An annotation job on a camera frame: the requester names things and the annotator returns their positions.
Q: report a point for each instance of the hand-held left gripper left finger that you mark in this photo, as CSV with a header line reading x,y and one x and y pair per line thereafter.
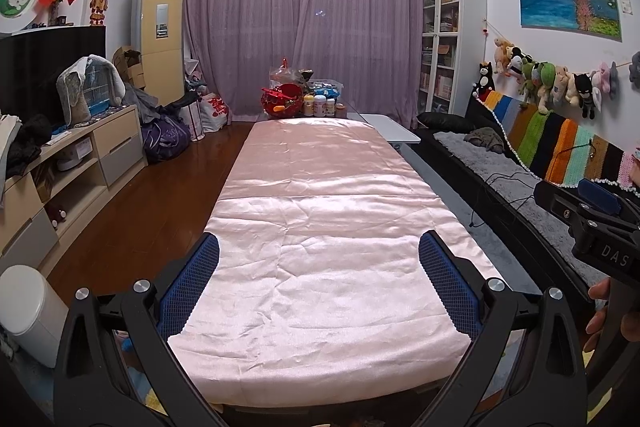
x,y
190,282

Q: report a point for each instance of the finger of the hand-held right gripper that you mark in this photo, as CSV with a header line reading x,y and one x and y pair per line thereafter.
x,y
602,203
557,204

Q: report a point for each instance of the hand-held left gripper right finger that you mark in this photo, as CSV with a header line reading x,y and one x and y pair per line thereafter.
x,y
447,287

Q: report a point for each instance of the white trash bin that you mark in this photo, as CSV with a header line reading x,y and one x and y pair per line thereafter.
x,y
27,312

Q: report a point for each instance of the person's right hand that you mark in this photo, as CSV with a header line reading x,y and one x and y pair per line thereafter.
x,y
597,292

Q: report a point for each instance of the striped crochet blanket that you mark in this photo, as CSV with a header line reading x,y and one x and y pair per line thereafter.
x,y
560,142

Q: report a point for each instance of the grey fluffy blanket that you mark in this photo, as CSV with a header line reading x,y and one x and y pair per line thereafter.
x,y
500,172

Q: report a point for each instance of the dark grey garment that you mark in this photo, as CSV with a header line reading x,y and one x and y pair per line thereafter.
x,y
484,139

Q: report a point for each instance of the black sofa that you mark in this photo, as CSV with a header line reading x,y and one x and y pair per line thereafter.
x,y
450,157

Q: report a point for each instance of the row of plush toys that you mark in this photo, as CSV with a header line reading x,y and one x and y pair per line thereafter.
x,y
550,79

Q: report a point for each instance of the pink satin tablecloth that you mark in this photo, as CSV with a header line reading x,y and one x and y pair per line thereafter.
x,y
325,232

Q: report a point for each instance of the black cushion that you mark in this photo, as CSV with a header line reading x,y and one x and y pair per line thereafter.
x,y
445,122

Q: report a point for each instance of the black white cat plush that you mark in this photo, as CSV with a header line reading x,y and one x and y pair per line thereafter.
x,y
484,82

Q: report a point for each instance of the purple bag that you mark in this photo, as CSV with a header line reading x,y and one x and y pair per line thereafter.
x,y
165,137

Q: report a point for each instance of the red plush toy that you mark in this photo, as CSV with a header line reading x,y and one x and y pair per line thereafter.
x,y
56,214

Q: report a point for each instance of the beige tv cabinet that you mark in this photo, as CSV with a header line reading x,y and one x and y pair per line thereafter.
x,y
115,147

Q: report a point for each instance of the small white table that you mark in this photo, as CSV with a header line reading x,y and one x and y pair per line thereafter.
x,y
390,129

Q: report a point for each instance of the white appliance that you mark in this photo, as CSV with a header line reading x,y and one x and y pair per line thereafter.
x,y
75,157

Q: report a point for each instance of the white red shopping bag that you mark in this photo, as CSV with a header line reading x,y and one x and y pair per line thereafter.
x,y
215,113

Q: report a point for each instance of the grey clothing pile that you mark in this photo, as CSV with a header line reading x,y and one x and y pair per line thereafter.
x,y
142,104

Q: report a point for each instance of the white glass-door bookcase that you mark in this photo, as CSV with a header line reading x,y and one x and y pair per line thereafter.
x,y
450,37

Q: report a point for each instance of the red plastic basket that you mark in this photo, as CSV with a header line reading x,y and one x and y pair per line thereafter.
x,y
281,103

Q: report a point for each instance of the brown jar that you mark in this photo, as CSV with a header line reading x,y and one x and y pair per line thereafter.
x,y
341,110

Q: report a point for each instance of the black clothes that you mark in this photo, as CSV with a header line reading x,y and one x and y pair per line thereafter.
x,y
27,144

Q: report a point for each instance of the covered bird cage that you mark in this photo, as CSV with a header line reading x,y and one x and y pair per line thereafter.
x,y
82,92

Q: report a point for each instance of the cardboard boxes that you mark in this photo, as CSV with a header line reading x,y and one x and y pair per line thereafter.
x,y
129,67

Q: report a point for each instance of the clear bag with red items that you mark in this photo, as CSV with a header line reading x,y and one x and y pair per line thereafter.
x,y
284,74

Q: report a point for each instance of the clear storage box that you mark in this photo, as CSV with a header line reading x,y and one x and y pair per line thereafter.
x,y
327,88

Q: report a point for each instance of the cream standing air conditioner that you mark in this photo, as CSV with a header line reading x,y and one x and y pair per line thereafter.
x,y
159,37

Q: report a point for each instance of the black television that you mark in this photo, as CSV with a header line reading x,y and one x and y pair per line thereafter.
x,y
35,72

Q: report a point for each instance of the purple curtain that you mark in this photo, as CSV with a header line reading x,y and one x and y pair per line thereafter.
x,y
300,17

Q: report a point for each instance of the red hanging ornament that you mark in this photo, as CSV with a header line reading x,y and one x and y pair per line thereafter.
x,y
98,2

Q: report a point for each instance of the small wall note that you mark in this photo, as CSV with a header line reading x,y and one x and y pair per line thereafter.
x,y
627,4

